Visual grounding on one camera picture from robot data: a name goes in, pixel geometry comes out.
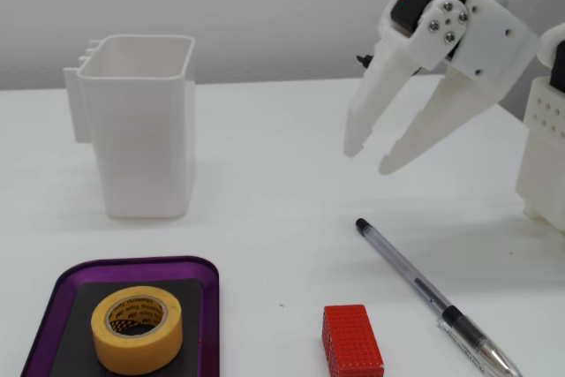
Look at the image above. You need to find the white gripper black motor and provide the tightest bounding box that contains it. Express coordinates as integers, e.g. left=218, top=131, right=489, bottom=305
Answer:
left=343, top=0, right=541, bottom=176

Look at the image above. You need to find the yellow masking tape roll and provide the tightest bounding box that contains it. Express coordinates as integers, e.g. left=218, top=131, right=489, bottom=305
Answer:
left=91, top=286, right=185, bottom=374

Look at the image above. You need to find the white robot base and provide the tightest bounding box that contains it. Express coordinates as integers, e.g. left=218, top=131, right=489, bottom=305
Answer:
left=515, top=76, right=565, bottom=233

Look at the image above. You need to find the white plastic box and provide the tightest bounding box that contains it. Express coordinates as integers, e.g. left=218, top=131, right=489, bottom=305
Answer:
left=63, top=34, right=197, bottom=220

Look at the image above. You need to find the clear black ballpoint pen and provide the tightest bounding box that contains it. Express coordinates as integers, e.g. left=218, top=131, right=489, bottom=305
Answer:
left=355, top=217, right=524, bottom=377

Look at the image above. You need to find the red textured block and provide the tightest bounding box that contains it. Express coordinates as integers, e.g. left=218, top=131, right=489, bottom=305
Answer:
left=321, top=304, right=385, bottom=377

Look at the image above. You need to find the purple metal tray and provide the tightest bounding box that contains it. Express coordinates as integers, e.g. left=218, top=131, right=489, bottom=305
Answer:
left=19, top=255, right=221, bottom=377

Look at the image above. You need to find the black tray mat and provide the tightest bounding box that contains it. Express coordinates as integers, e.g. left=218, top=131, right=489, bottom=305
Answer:
left=46, top=278, right=205, bottom=377

